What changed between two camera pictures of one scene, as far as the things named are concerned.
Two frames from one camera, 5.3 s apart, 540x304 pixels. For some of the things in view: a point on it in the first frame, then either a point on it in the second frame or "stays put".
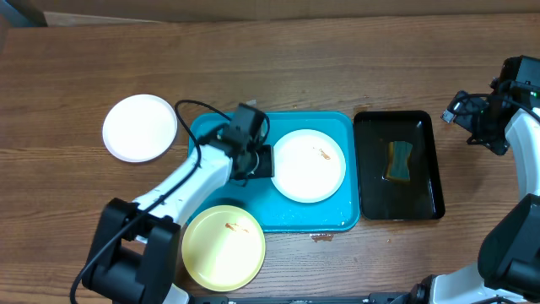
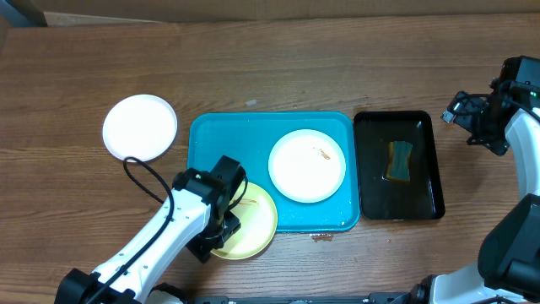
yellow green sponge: (397, 161) stays put
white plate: (309, 165) stays put
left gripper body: (261, 165) to (215, 237)
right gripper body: (466, 119) stays put
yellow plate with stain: (223, 248) to (257, 214)
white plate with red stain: (139, 127) stays put
